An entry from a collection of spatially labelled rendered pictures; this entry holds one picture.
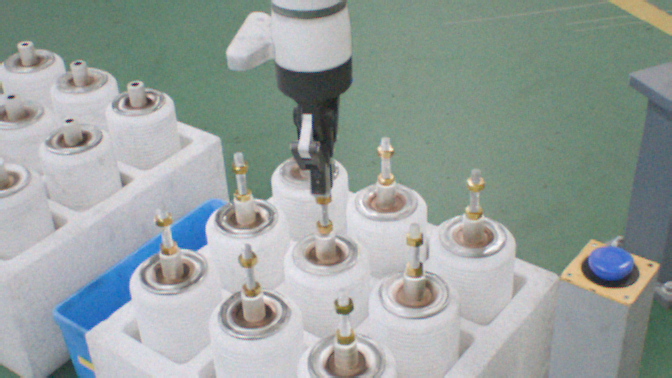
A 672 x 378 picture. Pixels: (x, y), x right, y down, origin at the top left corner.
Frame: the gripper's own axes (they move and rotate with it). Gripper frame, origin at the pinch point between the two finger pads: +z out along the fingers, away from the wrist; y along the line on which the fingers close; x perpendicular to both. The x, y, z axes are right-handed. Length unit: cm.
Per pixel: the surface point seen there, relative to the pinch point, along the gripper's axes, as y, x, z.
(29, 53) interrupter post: 39, 54, 8
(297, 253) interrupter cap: -0.6, 3.1, 10.1
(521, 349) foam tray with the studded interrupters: 0.7, -22.0, 22.4
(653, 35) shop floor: 113, -46, 35
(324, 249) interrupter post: -1.1, -0.1, 8.8
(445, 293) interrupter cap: -4.9, -13.7, 10.2
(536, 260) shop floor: 34, -24, 36
